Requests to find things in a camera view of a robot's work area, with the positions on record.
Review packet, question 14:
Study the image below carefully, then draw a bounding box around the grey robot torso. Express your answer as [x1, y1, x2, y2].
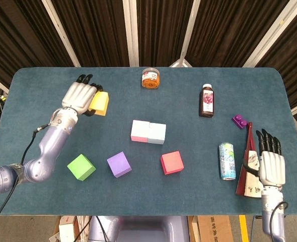
[89, 216, 189, 242]

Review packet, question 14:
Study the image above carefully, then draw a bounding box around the orange snack jar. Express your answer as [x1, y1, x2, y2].
[141, 68, 162, 89]

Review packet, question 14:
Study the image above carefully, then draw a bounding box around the red and white folding fan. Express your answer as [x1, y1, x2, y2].
[236, 122, 262, 199]

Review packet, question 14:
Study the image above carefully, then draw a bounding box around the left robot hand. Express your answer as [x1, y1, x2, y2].
[62, 74, 104, 118]

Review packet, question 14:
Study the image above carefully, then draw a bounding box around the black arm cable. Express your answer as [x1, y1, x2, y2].
[269, 201, 289, 242]
[0, 123, 52, 234]

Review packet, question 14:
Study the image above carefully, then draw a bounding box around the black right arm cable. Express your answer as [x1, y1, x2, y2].
[269, 201, 289, 242]

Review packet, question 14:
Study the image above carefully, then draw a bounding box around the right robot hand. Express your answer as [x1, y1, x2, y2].
[244, 128, 286, 189]

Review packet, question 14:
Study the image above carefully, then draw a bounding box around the green foam cube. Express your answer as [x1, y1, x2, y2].
[66, 154, 97, 181]

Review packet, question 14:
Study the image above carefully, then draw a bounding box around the pink foam cube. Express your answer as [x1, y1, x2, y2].
[130, 119, 151, 142]

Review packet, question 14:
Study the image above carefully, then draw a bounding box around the dark juice bottle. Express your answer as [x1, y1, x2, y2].
[198, 84, 216, 118]

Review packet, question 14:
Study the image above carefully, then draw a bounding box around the purple toy brick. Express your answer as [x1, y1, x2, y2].
[231, 114, 248, 131]

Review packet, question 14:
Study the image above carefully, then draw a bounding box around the light blue drink can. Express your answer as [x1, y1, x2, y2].
[218, 142, 237, 181]

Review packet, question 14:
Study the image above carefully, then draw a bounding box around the dark brown curtain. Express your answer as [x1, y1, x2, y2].
[0, 0, 297, 122]

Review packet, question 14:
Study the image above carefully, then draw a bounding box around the brown cardboard box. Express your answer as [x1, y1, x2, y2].
[197, 216, 234, 242]

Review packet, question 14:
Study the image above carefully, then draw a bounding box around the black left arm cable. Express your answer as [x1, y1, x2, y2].
[0, 123, 52, 234]

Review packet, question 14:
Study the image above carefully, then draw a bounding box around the light blue foam cube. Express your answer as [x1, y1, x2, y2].
[147, 123, 167, 146]

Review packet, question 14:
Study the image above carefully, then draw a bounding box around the white carton box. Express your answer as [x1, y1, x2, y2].
[58, 216, 76, 242]

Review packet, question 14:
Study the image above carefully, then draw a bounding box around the teal table cloth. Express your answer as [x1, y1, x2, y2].
[0, 67, 297, 217]

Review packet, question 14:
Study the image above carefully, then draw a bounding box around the yellow foam cube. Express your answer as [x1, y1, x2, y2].
[89, 90, 110, 117]

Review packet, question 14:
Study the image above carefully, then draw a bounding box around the purple foam cube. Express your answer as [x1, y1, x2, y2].
[106, 151, 132, 178]

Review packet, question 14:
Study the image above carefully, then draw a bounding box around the red foam cube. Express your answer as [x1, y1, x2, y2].
[160, 151, 185, 175]

